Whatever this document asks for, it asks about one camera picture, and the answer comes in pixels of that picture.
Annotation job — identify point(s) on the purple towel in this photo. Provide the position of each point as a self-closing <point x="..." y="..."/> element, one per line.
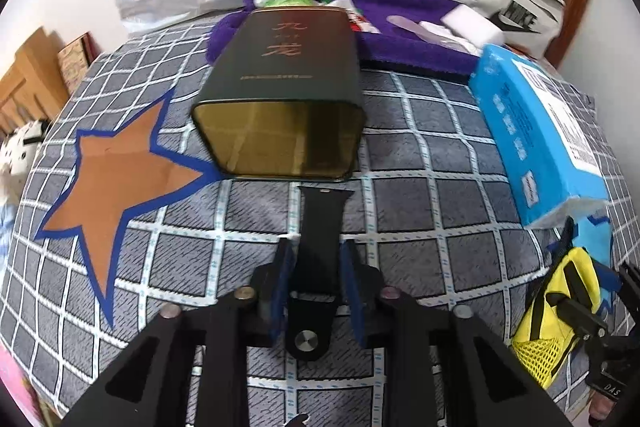
<point x="400" y="54"/>

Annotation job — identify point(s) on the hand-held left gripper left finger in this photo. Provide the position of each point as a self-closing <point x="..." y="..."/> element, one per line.
<point x="277" y="292"/>

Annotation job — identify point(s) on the illustrated book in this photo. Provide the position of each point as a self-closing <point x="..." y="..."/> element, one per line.
<point x="75" y="62"/>

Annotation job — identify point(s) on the pink cloth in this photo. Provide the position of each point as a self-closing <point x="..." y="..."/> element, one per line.
<point x="15" y="387"/>

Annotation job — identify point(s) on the dark green tin box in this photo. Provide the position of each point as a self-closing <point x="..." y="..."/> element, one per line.
<point x="280" y="62"/>

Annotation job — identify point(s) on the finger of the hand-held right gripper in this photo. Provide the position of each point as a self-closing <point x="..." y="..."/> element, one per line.
<point x="582" y="314"/>

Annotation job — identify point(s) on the white star print pillow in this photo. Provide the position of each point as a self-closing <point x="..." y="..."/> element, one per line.
<point x="20" y="152"/>

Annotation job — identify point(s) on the wooden headboard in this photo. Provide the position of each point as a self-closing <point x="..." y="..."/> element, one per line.
<point x="25" y="77"/>

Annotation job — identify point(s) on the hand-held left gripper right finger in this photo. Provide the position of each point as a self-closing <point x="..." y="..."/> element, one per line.
<point x="357" y="297"/>

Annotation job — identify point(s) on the yellow mesh pouch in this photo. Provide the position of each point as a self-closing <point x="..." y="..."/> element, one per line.
<point x="540" y="322"/>

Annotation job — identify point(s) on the blue tissue pack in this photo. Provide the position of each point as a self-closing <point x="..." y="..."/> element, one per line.
<point x="535" y="132"/>

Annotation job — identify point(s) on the person's right hand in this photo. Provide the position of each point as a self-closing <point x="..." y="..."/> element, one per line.
<point x="602" y="414"/>

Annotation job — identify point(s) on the white eraser block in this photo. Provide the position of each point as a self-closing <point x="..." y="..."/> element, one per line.
<point x="472" y="24"/>

